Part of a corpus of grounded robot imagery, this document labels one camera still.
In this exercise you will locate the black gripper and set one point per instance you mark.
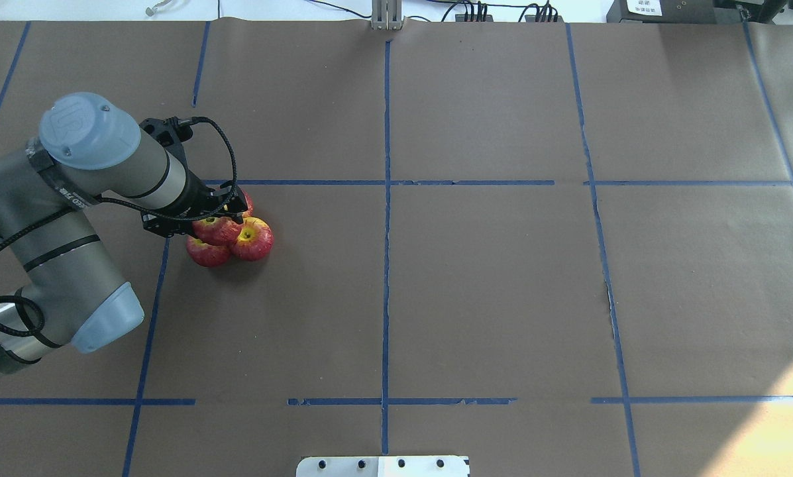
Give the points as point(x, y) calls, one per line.
point(198, 197)

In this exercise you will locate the lone red yellow apple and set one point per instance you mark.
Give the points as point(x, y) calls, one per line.
point(217, 231)

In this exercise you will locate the apple nearest robot base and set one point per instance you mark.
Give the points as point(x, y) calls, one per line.
point(254, 241)

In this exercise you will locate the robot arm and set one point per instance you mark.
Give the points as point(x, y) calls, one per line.
point(58, 283)

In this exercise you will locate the apple toward arm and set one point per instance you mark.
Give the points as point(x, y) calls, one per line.
point(206, 255)

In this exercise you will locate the apple nearest table edge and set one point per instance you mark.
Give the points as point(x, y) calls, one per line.
point(248, 212)

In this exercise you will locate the black computer box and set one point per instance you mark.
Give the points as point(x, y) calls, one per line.
point(662, 12)

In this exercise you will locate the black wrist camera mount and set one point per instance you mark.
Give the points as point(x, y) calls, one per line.
point(171, 133)

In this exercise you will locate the aluminium frame post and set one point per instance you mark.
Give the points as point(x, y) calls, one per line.
point(387, 15)

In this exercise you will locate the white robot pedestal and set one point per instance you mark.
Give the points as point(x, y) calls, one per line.
point(408, 465)

